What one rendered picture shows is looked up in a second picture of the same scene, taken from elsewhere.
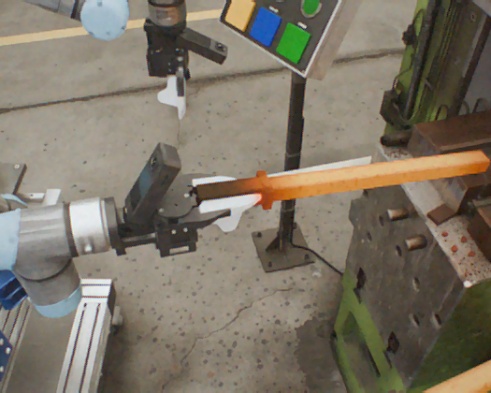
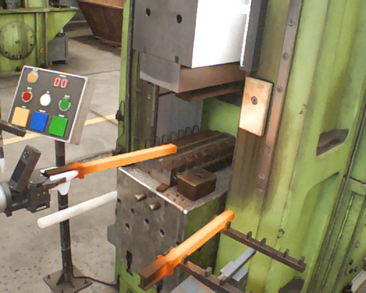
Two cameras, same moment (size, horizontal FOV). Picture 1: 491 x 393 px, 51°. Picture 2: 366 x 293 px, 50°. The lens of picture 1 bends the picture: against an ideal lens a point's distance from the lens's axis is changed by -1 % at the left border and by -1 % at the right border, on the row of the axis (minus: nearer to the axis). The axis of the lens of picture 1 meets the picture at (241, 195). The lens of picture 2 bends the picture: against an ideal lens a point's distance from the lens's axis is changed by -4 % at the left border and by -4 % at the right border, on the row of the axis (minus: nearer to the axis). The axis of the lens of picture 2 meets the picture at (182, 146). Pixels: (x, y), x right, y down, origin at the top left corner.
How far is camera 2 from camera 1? 51 cm
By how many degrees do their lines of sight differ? 34
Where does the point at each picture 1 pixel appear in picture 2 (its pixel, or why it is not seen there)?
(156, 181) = (29, 162)
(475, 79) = (158, 127)
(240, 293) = not seen: outside the picture
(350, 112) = (86, 192)
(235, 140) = (12, 224)
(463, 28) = (146, 103)
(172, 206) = (35, 179)
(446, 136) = not seen: hidden behind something
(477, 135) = not seen: hidden behind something
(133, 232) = (15, 199)
